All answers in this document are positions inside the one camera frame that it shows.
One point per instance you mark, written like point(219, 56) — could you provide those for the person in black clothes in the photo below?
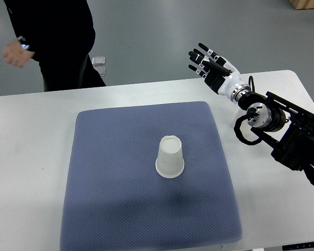
point(61, 34)

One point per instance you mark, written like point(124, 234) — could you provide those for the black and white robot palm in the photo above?
point(220, 75)

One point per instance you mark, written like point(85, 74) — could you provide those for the blue-grey textured mat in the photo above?
point(116, 200)

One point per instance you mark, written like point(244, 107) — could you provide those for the black table control panel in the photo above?
point(299, 246)

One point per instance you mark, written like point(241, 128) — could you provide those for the wooden furniture corner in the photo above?
point(302, 4)

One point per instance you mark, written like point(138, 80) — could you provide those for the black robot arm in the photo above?
point(287, 128)

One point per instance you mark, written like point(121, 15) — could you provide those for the white paper cup on mat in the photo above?
point(170, 162)

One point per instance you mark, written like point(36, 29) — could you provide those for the black wristwatch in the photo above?
point(24, 43)

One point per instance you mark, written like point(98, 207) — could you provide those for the person's bare hand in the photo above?
point(15, 55)

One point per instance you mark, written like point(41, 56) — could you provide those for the white paper cup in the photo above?
point(170, 162)
point(245, 129)

